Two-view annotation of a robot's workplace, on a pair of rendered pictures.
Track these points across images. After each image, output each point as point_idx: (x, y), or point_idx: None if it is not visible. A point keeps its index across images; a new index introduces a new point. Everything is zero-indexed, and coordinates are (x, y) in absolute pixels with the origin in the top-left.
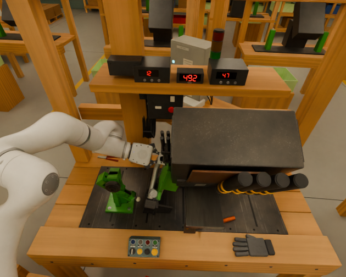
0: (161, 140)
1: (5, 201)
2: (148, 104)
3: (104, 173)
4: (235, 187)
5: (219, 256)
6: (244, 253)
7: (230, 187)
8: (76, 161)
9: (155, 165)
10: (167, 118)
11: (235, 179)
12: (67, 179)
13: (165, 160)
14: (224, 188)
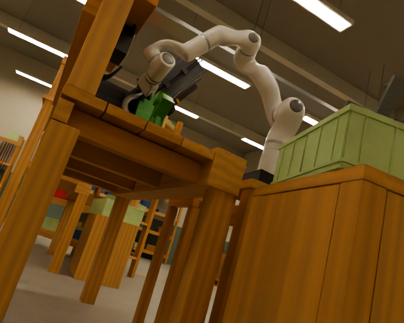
0: (201, 61)
1: (256, 62)
2: (132, 40)
3: (165, 94)
4: (190, 93)
5: None
6: None
7: (188, 94)
8: (94, 96)
9: (127, 106)
10: (122, 61)
11: (194, 86)
12: (137, 116)
13: (172, 83)
14: (181, 99)
